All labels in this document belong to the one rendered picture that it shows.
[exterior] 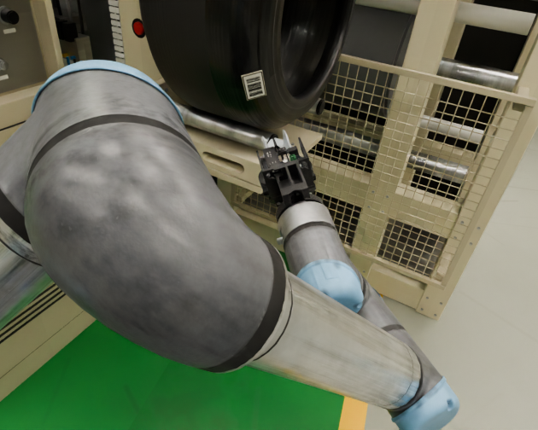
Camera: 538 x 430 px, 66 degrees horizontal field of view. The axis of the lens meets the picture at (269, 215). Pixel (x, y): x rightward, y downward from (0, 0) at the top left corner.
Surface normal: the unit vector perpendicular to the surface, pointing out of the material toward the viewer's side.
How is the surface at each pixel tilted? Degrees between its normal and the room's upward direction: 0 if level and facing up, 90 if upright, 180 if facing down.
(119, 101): 3
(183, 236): 45
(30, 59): 90
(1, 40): 90
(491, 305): 0
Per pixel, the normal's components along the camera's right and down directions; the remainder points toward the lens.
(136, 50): -0.48, 0.49
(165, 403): 0.09, -0.80
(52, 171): -0.46, -0.33
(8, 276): 0.30, 0.51
